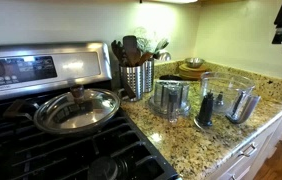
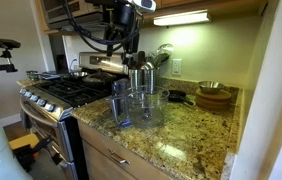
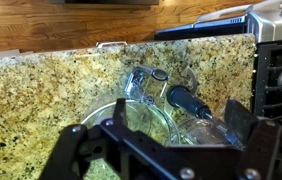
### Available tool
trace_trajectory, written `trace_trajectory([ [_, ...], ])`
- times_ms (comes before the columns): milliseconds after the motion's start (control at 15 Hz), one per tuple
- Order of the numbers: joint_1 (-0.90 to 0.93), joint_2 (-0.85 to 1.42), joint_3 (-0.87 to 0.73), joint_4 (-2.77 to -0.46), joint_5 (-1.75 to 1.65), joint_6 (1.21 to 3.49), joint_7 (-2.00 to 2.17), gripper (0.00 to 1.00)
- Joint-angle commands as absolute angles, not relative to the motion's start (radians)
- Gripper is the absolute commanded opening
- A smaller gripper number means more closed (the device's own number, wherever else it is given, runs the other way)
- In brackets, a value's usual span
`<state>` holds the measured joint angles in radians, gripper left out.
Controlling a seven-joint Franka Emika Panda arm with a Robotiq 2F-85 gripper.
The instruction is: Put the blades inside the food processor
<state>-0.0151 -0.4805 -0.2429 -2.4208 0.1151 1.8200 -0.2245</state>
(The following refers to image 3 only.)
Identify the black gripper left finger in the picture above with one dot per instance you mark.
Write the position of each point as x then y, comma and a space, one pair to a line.
119, 115

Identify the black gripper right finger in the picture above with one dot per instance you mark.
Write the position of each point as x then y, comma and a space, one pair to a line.
240, 120

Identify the stainless steel gas stove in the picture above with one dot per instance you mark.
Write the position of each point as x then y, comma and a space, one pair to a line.
259, 26

